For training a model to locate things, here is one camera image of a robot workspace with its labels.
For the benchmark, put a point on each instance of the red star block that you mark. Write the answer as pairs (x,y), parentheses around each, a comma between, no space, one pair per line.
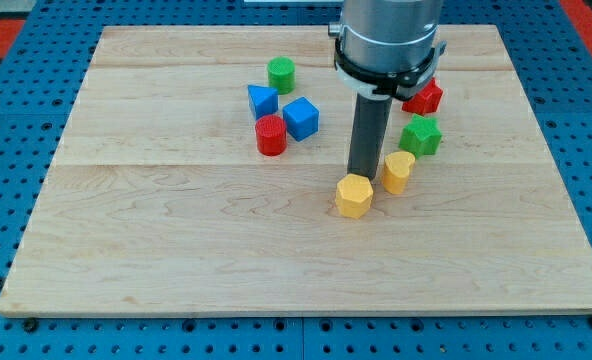
(426,101)

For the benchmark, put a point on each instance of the blue cube block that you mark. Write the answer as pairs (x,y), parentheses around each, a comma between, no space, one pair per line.
(302,118)

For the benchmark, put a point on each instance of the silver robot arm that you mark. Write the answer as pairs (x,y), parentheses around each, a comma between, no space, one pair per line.
(385,48)

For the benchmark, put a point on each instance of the blue triangle block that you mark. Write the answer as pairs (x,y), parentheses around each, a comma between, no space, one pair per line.
(262,100)

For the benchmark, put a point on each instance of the yellow heart block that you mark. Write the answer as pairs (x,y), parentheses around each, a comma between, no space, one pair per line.
(397,170)

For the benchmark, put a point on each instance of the light wooden board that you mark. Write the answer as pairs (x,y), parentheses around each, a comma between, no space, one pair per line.
(158,203)

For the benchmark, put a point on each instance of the green star block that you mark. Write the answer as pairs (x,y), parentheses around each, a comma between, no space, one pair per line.
(421,136)

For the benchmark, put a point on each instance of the yellow hexagon block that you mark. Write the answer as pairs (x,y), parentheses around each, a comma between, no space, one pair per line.
(354,194)

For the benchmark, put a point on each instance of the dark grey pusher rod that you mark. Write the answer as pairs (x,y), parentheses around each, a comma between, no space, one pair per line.
(369,127)

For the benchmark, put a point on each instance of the green cylinder block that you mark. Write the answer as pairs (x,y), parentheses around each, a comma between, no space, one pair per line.
(281,74)

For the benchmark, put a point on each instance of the red cylinder block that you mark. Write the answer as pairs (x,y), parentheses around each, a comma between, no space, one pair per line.
(271,135)

